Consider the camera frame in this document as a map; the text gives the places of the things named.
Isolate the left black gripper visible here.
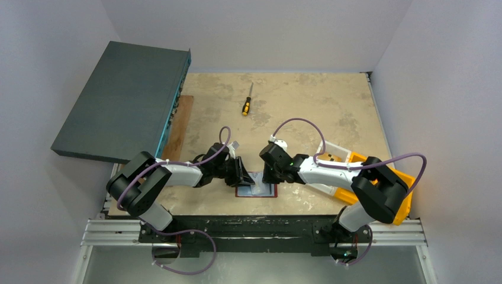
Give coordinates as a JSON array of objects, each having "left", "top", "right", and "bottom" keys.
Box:
[{"left": 213, "top": 156, "right": 253, "bottom": 186}]

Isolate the red card holder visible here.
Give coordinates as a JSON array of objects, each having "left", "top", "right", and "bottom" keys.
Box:
[{"left": 235, "top": 172, "right": 278, "bottom": 198}]

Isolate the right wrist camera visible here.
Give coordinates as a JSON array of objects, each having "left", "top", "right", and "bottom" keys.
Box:
[{"left": 268, "top": 135, "right": 288, "bottom": 151}]

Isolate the yellow plastic bin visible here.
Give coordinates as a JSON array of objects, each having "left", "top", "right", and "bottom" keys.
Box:
[{"left": 333, "top": 151, "right": 416, "bottom": 225}]

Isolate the aluminium rail frame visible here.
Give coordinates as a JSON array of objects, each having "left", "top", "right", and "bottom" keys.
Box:
[{"left": 81, "top": 217, "right": 427, "bottom": 249}]

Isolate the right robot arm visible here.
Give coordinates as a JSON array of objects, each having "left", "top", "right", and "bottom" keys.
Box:
[{"left": 259, "top": 142, "right": 410, "bottom": 241}]

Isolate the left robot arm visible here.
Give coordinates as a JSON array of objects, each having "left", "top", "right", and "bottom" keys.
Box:
[{"left": 106, "top": 143, "right": 254, "bottom": 242}]

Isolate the white frame tray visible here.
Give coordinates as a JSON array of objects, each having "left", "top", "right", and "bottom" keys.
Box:
[{"left": 308, "top": 141, "right": 352, "bottom": 197}]

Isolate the dark grey network switch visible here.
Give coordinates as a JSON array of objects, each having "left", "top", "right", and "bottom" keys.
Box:
[{"left": 51, "top": 41, "right": 191, "bottom": 164}]

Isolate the wooden board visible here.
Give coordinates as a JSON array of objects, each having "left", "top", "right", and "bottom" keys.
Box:
[{"left": 161, "top": 95, "right": 194, "bottom": 186}]

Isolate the yellow black screwdriver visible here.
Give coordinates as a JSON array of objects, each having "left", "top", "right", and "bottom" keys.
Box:
[{"left": 242, "top": 82, "right": 254, "bottom": 116}]

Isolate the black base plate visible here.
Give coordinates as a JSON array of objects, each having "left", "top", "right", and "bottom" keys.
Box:
[{"left": 139, "top": 215, "right": 372, "bottom": 260}]

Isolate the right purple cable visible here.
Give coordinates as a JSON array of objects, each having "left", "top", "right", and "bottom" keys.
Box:
[{"left": 269, "top": 117, "right": 428, "bottom": 267}]

